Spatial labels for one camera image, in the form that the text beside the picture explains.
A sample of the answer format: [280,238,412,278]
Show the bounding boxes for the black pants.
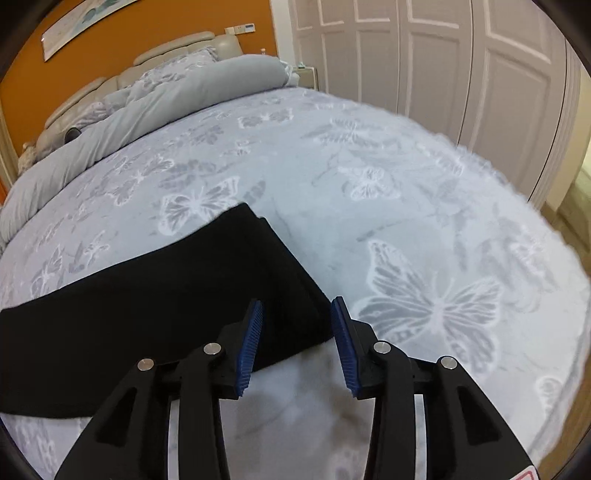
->
[0,202,334,418]

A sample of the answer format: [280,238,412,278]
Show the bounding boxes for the white panelled wardrobe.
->
[288,0,591,208]

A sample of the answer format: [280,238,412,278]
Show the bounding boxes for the framed wall picture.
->
[41,0,139,62]

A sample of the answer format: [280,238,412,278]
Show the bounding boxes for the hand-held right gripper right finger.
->
[330,296,539,480]

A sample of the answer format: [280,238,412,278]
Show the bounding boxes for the beige leather headboard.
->
[36,31,243,148]

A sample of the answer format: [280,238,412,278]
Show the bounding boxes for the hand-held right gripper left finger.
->
[54,299,265,480]

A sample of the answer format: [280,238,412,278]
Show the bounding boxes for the white nightstand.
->
[293,66,319,90]

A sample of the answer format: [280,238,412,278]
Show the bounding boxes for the grey pillow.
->
[0,54,301,243]

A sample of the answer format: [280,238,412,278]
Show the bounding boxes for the butterfly printed bedspread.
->
[0,85,591,480]

